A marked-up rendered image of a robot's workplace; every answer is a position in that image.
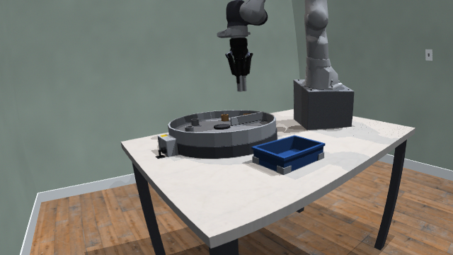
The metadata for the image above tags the blue plastic crate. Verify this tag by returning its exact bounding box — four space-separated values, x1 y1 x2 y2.
251 135 324 175

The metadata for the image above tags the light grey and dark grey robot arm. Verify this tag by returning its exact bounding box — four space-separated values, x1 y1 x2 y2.
217 0 343 90

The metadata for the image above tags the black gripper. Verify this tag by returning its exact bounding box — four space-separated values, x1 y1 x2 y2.
226 38 253 91

